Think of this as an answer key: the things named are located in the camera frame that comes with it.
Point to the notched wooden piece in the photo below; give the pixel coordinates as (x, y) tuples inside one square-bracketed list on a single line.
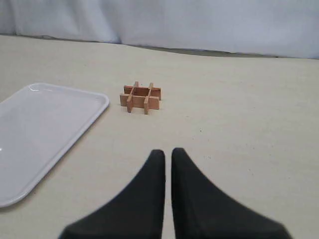
[(146, 101), (139, 102), (130, 97), (143, 91)]

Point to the white backdrop cloth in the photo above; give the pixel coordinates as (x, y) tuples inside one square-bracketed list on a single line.
[(267, 27)]

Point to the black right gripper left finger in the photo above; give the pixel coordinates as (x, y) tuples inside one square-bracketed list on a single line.
[(135, 213)]

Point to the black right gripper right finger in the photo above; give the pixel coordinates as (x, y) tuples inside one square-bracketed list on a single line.
[(203, 211)]

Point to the white plastic tray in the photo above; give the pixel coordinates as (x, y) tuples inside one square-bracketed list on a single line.
[(38, 125)]

